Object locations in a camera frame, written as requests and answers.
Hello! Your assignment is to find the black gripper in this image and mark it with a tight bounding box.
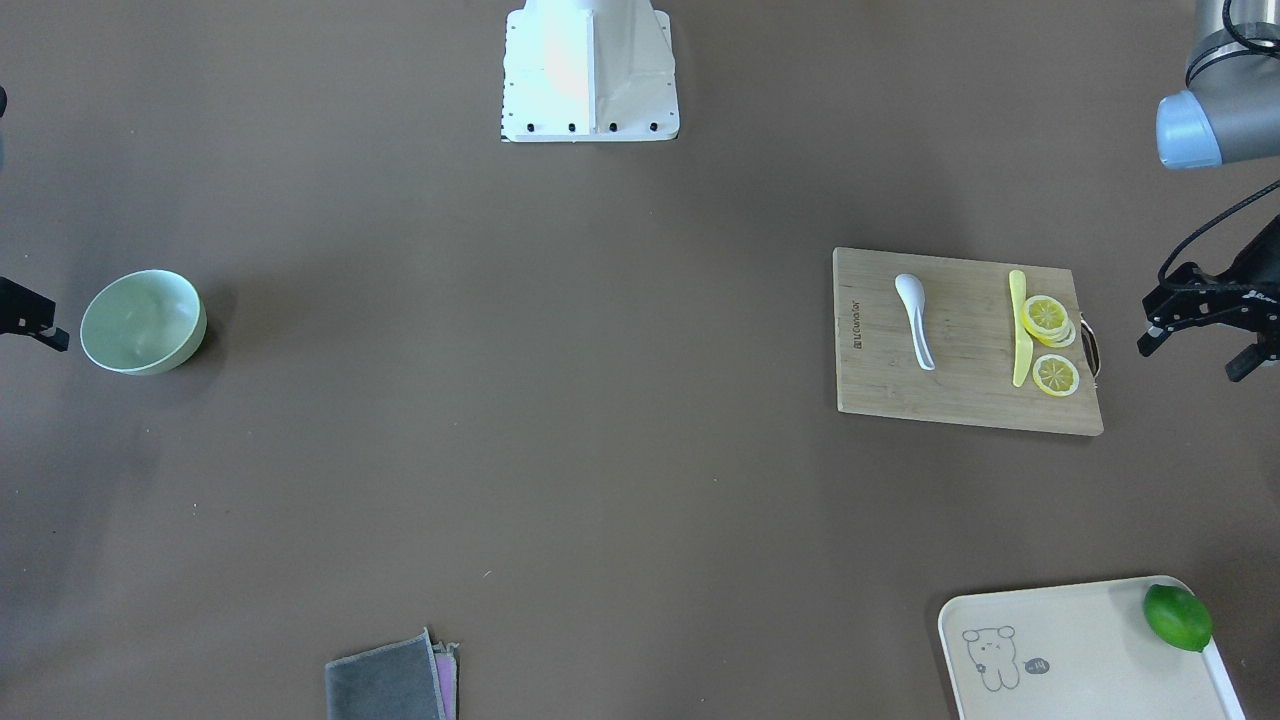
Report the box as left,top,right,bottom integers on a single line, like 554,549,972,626
1137,217,1279,382

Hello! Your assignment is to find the light green bowl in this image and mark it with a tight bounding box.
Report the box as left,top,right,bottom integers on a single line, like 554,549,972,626
79,269,209,375

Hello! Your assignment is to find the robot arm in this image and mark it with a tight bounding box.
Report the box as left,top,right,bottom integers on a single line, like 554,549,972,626
1137,1,1279,382

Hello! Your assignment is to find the white ceramic spoon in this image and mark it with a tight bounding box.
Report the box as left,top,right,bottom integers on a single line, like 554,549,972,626
893,273,936,372

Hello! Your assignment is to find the lemon slice stack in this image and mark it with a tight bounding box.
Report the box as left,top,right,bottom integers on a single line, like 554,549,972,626
1020,295,1076,348

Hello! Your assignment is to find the single lemon slice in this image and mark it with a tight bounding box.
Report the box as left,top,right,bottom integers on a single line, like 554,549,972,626
1030,354,1082,398

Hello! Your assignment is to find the yellow plastic knife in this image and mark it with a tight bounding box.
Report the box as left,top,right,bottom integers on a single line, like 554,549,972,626
1007,269,1034,388

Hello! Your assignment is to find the bamboo cutting board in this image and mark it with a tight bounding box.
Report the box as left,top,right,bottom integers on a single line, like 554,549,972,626
832,247,1105,437

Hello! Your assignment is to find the green lime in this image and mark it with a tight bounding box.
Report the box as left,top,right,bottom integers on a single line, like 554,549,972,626
1142,584,1213,653

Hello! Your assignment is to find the cream rabbit tray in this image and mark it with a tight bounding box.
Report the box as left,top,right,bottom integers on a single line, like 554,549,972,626
937,575,1244,719

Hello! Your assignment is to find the grey folded cloth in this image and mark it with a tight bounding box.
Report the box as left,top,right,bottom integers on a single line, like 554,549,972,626
325,628,460,719

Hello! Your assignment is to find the white camera post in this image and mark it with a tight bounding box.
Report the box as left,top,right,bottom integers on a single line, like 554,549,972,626
500,1,681,143

